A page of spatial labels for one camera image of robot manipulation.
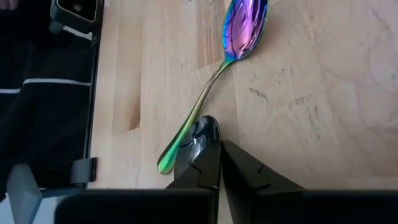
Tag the iridescent purple spoon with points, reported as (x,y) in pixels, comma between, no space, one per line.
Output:
(242,31)

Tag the black table clamp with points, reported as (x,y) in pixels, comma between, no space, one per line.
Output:
(84,171)

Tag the black aluminium table frame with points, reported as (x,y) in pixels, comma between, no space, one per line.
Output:
(92,93)

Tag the grey metal bracket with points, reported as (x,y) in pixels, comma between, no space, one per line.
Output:
(23,193)

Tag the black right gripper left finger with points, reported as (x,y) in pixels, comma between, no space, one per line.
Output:
(140,207)

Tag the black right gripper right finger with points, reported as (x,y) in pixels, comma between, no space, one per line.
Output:
(295,208)

